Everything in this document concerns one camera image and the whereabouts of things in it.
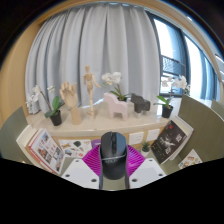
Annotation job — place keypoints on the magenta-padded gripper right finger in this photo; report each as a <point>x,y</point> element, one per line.
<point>148,171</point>

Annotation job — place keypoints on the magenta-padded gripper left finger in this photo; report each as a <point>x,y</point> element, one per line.
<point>80,173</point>

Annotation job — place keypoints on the dark grey computer mouse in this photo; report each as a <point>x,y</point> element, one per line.
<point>113,156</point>

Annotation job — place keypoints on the small succulent in white pot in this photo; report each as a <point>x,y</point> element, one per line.
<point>145,148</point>

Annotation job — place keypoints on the white sticker sheet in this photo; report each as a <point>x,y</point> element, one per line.
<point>75,148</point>

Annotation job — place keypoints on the purple round number sign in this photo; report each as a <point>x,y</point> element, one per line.
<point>95,143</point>

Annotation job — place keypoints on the black-covered book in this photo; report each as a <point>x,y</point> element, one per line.
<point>170,141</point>

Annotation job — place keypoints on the red-spined photo cover book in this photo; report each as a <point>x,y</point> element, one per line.
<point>45,150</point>

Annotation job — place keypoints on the colourful sticker sheet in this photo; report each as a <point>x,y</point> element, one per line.
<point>190,159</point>

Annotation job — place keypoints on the white-covered leaning books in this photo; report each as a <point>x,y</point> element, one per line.
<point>189,128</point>

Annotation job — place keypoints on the white orchid in black pot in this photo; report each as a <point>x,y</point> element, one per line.
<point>113,78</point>
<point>55,118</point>
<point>167,111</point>

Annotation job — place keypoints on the cream-covered book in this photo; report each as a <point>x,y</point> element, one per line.
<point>24,136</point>

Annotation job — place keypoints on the dark grey horse figure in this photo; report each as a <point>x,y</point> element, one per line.
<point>140,104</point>

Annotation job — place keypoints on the grey-green desk divider panel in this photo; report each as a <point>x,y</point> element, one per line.
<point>206,130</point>
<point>11,136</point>

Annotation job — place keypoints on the pink horse figure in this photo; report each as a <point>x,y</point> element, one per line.
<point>115,106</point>

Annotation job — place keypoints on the wooden hand model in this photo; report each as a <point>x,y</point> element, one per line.
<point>70,96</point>

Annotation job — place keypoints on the wooden mannequin figure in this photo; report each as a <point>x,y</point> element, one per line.
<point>90,86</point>

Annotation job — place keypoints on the dark-framed window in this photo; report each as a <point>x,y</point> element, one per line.
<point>166,40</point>

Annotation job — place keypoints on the grey curtain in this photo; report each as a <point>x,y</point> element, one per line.
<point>100,40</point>

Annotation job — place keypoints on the white wall socket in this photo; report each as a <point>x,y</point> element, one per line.
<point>136,138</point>
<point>153,135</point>

